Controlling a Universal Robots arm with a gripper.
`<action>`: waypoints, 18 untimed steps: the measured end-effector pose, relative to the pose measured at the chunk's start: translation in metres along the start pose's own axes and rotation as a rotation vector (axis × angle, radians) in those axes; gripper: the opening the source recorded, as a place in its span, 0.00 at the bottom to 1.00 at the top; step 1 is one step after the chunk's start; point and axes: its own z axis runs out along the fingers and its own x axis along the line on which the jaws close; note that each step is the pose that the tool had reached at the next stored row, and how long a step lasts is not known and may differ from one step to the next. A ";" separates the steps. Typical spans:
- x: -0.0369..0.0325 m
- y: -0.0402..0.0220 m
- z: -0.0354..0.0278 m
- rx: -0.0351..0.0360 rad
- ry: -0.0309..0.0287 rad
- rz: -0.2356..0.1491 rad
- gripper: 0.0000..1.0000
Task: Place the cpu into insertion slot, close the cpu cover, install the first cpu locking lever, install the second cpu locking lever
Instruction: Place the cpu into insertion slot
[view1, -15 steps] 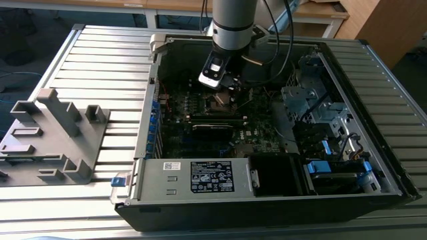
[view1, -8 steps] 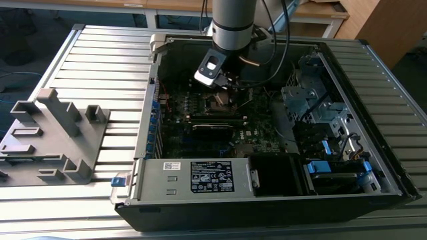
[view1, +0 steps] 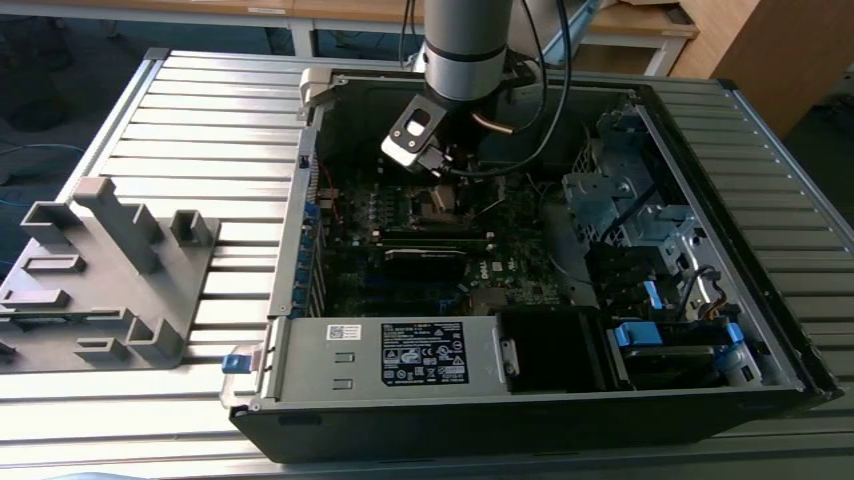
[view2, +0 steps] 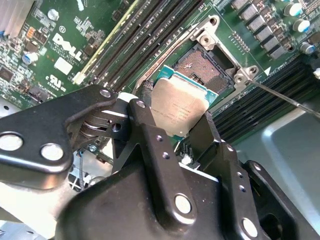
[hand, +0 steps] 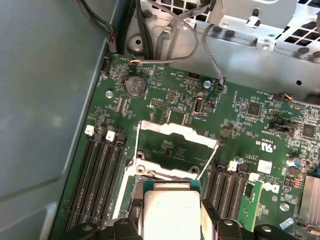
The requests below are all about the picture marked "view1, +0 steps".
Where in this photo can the green motherboard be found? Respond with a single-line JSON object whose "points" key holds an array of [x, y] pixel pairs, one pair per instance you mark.
{"points": [[528, 260]]}

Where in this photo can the black hard disk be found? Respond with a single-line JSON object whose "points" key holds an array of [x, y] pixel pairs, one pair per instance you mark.
{"points": [[668, 365]]}

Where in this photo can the wooden desk white frame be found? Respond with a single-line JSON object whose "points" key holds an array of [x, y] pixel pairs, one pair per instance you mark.
{"points": [[641, 30]]}

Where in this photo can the blue plastic clip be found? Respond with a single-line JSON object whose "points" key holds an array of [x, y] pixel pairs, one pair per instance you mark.
{"points": [[653, 295]]}

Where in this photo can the black office chair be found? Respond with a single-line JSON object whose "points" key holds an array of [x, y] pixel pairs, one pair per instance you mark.
{"points": [[34, 110]]}

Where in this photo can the metal disk bay cage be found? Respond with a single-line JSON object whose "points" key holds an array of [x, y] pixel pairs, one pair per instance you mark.
{"points": [[601, 192]]}

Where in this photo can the black graphics card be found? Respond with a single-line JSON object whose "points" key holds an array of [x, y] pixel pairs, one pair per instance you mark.
{"points": [[428, 270]]}

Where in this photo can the silver power supply unit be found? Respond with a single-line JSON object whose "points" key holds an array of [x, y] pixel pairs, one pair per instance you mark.
{"points": [[314, 360]]}

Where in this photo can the CPU socket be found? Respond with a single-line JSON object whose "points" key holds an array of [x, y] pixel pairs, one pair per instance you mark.
{"points": [[428, 222]]}

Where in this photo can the wooden cabinet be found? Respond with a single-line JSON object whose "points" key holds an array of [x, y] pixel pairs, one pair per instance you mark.
{"points": [[788, 50]]}

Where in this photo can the grey parts rack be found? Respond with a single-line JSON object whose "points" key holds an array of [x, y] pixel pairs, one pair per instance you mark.
{"points": [[134, 300]]}

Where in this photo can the blue disk carrier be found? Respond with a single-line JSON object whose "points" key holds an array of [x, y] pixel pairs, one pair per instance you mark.
{"points": [[637, 332]]}

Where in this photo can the black connector block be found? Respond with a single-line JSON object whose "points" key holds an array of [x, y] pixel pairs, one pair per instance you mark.
{"points": [[615, 270]]}

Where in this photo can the metal locking lever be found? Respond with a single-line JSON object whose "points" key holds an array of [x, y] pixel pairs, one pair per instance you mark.
{"points": [[491, 207]]}

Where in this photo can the rear expansion slot brackets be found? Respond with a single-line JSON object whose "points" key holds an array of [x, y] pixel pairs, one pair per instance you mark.
{"points": [[310, 260]]}

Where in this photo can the black PC case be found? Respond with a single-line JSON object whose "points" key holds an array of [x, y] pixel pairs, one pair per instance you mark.
{"points": [[468, 435]]}

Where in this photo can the chipset heatsink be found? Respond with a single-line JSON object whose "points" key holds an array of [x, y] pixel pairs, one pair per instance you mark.
{"points": [[489, 300]]}

